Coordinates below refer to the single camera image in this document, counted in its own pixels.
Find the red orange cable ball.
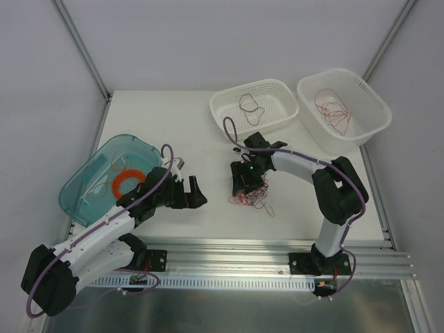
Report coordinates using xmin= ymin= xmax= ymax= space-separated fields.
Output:
xmin=228 ymin=176 xmax=275 ymax=218

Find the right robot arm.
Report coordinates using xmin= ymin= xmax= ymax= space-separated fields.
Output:
xmin=230 ymin=132 xmax=369 ymax=276

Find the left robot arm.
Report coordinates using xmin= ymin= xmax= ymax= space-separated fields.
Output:
xmin=21 ymin=167 xmax=207 ymax=318

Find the teal plastic tub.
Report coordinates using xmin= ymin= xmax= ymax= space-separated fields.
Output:
xmin=59 ymin=134 xmax=162 ymax=227

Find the white perforated basket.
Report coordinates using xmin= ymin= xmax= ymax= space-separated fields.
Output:
xmin=210 ymin=78 xmax=299 ymax=137

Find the white translucent tub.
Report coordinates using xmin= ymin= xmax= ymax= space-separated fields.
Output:
xmin=296 ymin=68 xmax=392 ymax=154

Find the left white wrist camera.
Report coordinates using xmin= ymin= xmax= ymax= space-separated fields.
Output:
xmin=164 ymin=157 xmax=185 ymax=182

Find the orange cable coil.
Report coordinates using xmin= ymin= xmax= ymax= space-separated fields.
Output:
xmin=112 ymin=169 xmax=148 ymax=200

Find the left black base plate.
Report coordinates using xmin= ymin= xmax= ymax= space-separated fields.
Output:
xmin=139 ymin=250 xmax=168 ymax=272

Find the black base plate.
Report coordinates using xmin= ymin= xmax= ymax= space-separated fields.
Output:
xmin=139 ymin=250 xmax=168 ymax=272
xmin=289 ymin=252 xmax=352 ymax=276

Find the thin orange cable in tub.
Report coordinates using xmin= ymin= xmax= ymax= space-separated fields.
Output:
xmin=80 ymin=149 xmax=133 ymax=200

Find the dark cable in basket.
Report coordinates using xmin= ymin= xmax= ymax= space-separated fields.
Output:
xmin=238 ymin=94 xmax=266 ymax=127

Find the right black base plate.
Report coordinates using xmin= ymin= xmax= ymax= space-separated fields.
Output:
xmin=289 ymin=252 xmax=352 ymax=276

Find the white slotted cable duct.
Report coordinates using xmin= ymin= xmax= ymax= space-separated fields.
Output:
xmin=89 ymin=273 xmax=315 ymax=292

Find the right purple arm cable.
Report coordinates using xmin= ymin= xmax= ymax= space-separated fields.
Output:
xmin=222 ymin=117 xmax=367 ymax=250

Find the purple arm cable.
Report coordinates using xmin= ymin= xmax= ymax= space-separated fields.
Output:
xmin=26 ymin=144 xmax=174 ymax=318
xmin=222 ymin=117 xmax=367 ymax=250

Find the aluminium mounting rail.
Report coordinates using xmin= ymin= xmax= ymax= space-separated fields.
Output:
xmin=43 ymin=236 xmax=416 ymax=278

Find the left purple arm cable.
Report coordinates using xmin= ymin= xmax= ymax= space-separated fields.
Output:
xmin=26 ymin=144 xmax=174 ymax=318

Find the right aluminium frame post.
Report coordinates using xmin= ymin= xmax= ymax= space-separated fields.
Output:
xmin=362 ymin=0 xmax=418 ymax=82

